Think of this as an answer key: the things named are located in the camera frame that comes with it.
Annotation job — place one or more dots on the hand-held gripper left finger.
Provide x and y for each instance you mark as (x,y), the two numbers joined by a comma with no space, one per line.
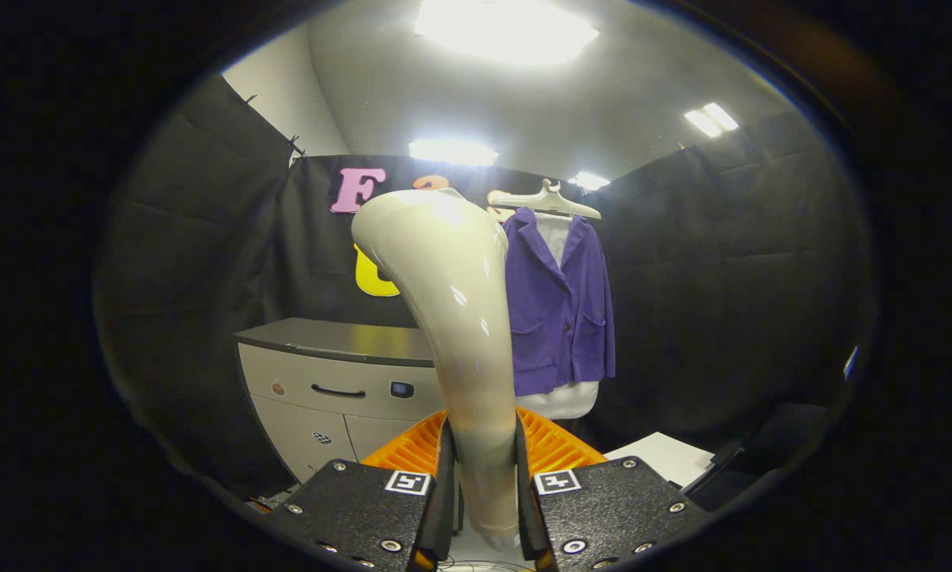
(443,516)

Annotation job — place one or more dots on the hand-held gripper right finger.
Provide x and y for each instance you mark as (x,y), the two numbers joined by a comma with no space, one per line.
(528,516)

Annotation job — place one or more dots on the white shirt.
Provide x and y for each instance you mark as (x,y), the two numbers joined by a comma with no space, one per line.
(555,401)

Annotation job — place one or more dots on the white garment steamer head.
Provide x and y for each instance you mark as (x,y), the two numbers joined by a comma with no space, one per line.
(452,302)

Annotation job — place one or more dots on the white plastic clothes hanger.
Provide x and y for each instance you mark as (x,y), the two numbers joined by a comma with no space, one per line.
(551,202)

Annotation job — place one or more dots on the small blue cabinet button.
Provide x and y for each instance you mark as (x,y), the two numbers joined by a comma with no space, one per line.
(402,390)

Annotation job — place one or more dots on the grey cabinet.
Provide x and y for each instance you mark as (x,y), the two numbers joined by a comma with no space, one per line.
(301,389)

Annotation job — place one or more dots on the black backdrop cloth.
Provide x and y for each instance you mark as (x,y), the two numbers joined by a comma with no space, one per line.
(722,302)
(317,262)
(190,278)

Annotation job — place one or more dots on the small ceiling light panel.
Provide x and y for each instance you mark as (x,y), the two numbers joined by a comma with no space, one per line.
(589,181)

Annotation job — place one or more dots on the double ceiling light panel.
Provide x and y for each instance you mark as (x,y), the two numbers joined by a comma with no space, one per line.
(710,120)

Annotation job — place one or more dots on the large ceiling light panel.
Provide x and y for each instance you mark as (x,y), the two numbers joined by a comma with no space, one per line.
(508,32)

